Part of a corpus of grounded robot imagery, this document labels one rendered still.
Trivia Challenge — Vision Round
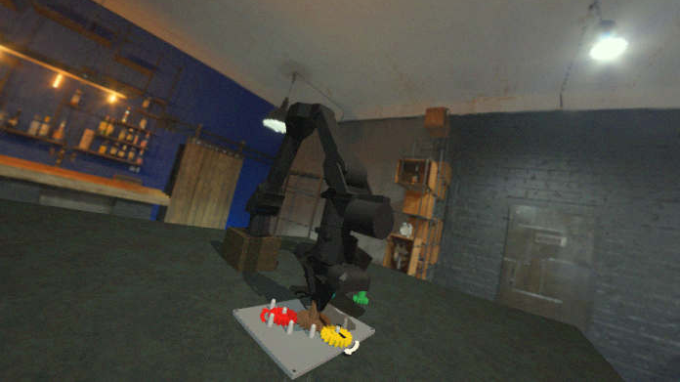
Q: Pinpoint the green gear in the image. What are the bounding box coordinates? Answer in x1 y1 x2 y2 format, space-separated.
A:
353 291 368 304

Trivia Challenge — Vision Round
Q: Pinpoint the orange gear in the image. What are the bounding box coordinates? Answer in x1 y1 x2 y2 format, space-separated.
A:
296 300 331 332

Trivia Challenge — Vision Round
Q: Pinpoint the white curved arrow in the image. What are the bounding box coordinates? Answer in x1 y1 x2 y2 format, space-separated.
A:
344 341 360 354

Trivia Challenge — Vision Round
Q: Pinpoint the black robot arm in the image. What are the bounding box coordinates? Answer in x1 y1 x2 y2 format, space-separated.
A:
242 103 395 270

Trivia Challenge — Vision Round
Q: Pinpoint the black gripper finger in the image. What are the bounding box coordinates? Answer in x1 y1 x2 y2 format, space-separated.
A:
315 275 336 312
302 263 327 304

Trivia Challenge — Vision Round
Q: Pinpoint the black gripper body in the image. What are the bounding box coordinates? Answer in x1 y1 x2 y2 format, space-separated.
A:
294 223 371 292

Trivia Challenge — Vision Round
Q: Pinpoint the yellow gear with black stripe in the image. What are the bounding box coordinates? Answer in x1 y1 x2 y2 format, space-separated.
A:
320 325 353 348

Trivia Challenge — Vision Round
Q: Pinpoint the red gear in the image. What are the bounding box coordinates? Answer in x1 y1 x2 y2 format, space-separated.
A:
268 307 297 326

